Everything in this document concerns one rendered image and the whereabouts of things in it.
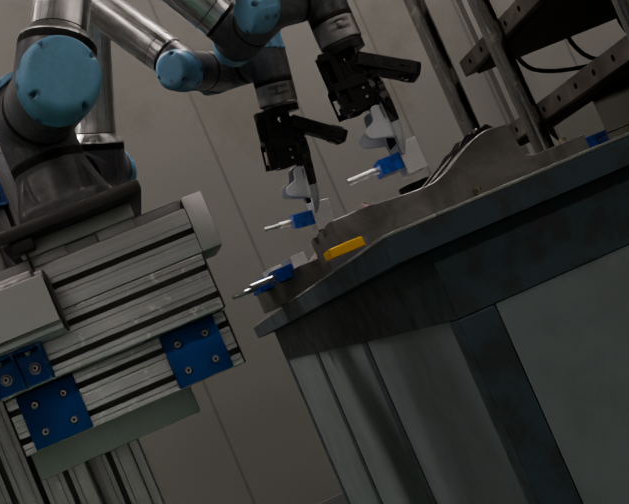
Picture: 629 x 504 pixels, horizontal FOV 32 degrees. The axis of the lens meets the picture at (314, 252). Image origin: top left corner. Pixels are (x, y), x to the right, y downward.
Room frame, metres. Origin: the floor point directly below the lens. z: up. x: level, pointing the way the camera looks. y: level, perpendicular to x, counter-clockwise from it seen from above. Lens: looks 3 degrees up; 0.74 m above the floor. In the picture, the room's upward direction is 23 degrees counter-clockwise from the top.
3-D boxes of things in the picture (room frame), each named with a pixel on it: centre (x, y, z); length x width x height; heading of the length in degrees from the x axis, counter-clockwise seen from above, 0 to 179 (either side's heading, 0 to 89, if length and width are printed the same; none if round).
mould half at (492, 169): (2.12, -0.27, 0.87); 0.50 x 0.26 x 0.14; 100
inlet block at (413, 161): (1.86, -0.16, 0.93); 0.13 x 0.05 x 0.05; 100
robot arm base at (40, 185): (1.72, 0.33, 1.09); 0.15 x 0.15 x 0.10
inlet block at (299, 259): (2.28, 0.09, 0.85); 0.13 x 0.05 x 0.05; 117
